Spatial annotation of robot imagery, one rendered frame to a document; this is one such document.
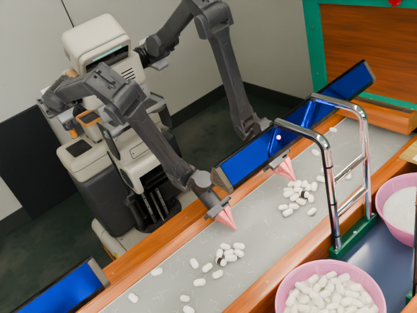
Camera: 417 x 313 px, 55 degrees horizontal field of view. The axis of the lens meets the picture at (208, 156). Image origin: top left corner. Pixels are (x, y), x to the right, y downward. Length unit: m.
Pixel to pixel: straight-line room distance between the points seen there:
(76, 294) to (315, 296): 0.60
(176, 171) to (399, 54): 0.83
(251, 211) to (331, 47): 0.71
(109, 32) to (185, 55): 1.97
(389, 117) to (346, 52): 0.29
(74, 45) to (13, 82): 1.49
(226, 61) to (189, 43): 2.21
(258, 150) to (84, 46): 0.74
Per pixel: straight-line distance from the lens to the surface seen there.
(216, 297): 1.20
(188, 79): 3.49
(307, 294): 1.16
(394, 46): 1.50
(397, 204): 1.37
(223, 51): 1.23
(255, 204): 1.40
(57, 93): 1.36
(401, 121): 1.53
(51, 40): 2.96
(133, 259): 1.36
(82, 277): 0.92
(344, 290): 1.15
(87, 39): 1.49
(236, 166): 1.01
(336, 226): 1.19
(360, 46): 1.58
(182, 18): 1.32
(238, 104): 1.30
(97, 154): 1.93
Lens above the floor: 1.69
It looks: 34 degrees down
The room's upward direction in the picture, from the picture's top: 18 degrees counter-clockwise
